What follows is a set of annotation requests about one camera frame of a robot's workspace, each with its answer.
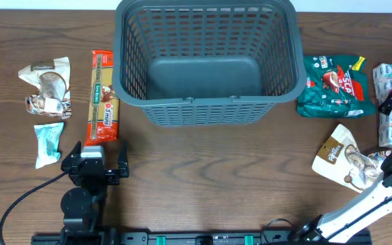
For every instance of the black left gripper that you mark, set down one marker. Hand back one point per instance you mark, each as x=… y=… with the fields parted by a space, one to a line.
x=71 y=162

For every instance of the beige dried mushroom bag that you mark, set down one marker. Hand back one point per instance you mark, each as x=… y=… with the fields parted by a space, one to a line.
x=340 y=160

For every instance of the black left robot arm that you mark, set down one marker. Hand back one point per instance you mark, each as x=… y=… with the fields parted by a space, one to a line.
x=83 y=205

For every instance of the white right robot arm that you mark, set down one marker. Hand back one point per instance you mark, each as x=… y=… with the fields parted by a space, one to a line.
x=370 y=205

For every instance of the San Remo spaghetti packet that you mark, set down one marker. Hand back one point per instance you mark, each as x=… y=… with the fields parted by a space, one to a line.
x=103 y=113

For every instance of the small light teal packet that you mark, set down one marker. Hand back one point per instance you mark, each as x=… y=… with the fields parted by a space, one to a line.
x=48 y=143

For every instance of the green Nescafe coffee bag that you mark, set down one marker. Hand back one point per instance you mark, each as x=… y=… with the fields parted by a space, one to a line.
x=336 y=87

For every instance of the crumpled beige mushroom bag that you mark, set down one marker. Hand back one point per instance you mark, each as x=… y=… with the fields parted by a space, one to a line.
x=52 y=79

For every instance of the grey plastic basket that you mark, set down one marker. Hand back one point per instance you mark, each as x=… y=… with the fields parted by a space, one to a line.
x=207 y=62

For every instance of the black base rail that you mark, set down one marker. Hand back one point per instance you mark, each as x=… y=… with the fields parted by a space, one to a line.
x=113 y=237

